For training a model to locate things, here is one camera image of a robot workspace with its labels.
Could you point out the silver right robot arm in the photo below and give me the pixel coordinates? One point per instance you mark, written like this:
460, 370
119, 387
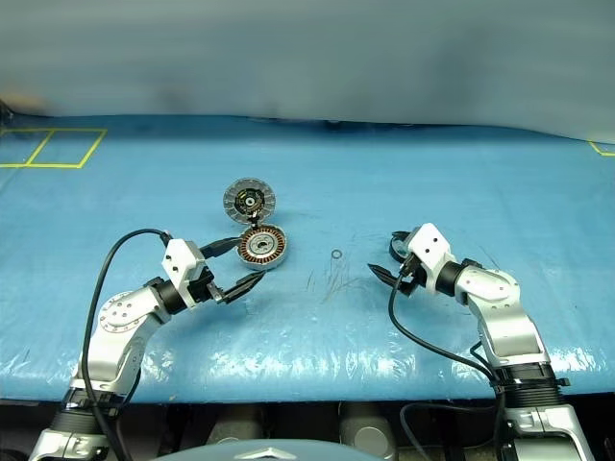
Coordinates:
504, 326

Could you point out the grey robot torso with emblem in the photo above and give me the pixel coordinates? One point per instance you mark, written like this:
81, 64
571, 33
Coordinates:
216, 453

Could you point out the round silver metal disc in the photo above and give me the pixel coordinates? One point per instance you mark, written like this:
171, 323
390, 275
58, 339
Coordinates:
250, 199

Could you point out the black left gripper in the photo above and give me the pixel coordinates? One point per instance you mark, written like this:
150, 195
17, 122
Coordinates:
204, 289

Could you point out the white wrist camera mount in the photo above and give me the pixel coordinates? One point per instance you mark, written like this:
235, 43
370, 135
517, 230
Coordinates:
430, 245
180, 261

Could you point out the motor stator with copper windings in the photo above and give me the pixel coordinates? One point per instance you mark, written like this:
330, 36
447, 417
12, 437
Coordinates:
262, 247

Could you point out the grey rounded shape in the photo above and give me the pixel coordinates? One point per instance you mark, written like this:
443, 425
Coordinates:
235, 427
367, 429

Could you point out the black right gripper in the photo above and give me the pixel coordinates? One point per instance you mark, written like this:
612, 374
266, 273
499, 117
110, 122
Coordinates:
412, 277

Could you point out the blue plastic table cover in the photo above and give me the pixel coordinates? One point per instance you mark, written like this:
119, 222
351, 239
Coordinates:
307, 336

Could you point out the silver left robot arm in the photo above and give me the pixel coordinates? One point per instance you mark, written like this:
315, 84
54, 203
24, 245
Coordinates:
120, 317

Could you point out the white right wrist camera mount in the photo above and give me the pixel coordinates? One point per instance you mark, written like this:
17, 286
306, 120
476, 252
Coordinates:
430, 245

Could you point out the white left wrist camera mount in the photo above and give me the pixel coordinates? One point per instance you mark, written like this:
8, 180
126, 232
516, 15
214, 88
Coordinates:
180, 261

